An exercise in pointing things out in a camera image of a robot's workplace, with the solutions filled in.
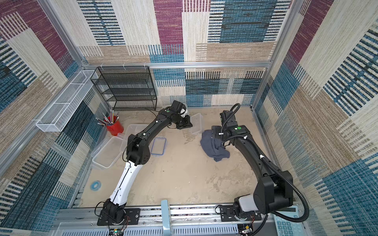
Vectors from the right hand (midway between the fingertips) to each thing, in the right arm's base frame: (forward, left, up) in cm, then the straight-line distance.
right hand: (223, 134), depth 85 cm
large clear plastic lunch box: (+9, +58, -7) cm, 59 cm away
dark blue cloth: (-3, +5, -10) cm, 11 cm away
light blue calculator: (-43, -24, -15) cm, 51 cm away
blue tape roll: (-23, +72, -15) cm, 77 cm away
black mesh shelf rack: (+40, +65, +3) cm, 76 cm away
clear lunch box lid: (-3, +71, -15) cm, 73 cm away
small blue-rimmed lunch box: (+13, +15, -4) cm, 20 cm away
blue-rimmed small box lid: (+1, +40, -14) cm, 42 cm away
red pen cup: (+12, +69, -6) cm, 71 cm away
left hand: (+13, +17, -7) cm, 22 cm away
